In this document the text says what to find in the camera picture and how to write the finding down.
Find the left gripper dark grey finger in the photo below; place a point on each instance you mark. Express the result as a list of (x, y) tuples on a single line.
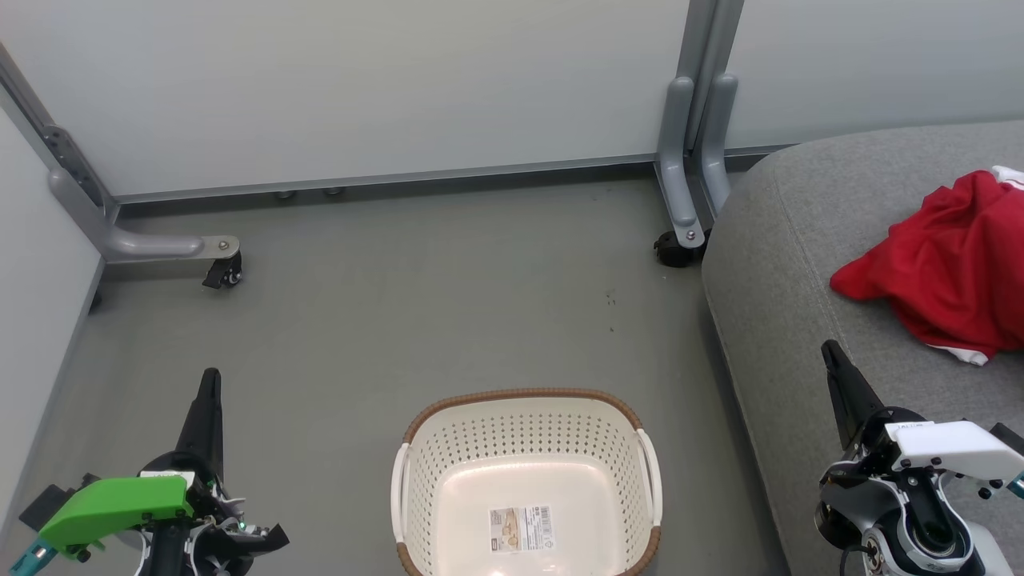
[(206, 424), (260, 538)]

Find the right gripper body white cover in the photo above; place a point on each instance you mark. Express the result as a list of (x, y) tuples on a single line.
[(952, 448)]

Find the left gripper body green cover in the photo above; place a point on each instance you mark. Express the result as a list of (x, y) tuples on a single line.
[(112, 504)]

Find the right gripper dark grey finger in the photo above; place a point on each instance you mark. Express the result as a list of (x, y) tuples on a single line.
[(852, 400), (842, 475)]

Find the red garment with white trim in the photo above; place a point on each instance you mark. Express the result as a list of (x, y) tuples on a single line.
[(952, 264)]

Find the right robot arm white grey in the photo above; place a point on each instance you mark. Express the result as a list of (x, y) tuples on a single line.
[(920, 536)]

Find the cream laundry basket brown rim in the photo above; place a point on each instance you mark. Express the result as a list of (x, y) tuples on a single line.
[(448, 448)]

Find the paper sticker in basket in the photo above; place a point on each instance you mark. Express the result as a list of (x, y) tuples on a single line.
[(520, 528)]

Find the grey fabric sofa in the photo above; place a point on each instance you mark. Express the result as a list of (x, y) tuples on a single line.
[(800, 280)]

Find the black caster wheel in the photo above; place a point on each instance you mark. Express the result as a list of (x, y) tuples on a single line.
[(224, 274), (670, 250)]

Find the long grey partition foot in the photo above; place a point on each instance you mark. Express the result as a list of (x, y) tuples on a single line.
[(152, 246)]

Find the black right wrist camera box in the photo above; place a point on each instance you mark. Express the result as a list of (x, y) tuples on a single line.
[(1010, 438)]

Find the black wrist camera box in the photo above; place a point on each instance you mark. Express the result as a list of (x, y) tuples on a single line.
[(42, 504), (1010, 438)]

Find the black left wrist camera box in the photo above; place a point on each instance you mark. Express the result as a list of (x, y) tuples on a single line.
[(42, 504)]

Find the grey partition bottom rail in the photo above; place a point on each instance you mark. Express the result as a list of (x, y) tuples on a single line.
[(400, 178)]

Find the grey partition post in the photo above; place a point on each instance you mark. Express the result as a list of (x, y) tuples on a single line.
[(708, 40)]

